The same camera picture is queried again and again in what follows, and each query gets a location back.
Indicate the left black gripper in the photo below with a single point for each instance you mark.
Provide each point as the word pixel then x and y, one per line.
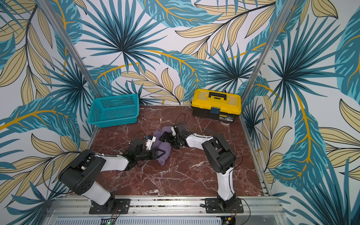
pixel 154 153

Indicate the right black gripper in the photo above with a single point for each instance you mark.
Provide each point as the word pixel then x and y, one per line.
pixel 172 137

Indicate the purple long pants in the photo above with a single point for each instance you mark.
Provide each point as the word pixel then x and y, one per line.
pixel 165 146

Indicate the teal plastic basket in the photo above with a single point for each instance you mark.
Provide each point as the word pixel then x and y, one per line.
pixel 114 111

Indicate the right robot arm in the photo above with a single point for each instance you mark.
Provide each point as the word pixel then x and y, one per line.
pixel 218 151

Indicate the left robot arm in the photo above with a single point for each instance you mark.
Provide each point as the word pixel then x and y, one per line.
pixel 80 174

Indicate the yellow black toolbox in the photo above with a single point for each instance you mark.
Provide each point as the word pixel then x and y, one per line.
pixel 216 105

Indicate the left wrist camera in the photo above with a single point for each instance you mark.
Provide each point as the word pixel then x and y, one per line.
pixel 149 141

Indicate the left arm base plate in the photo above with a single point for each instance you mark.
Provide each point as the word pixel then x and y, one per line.
pixel 112 206

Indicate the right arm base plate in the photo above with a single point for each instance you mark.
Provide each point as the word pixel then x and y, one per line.
pixel 218 206

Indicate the left aluminium frame post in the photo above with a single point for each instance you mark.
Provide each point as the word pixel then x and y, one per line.
pixel 59 28

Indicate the aluminium frame post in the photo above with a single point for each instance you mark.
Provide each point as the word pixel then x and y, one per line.
pixel 267 47
pixel 59 28

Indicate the front aluminium rail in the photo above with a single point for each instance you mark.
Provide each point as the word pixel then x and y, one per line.
pixel 171 210

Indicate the right aluminium frame post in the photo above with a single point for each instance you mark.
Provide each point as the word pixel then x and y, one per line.
pixel 267 47

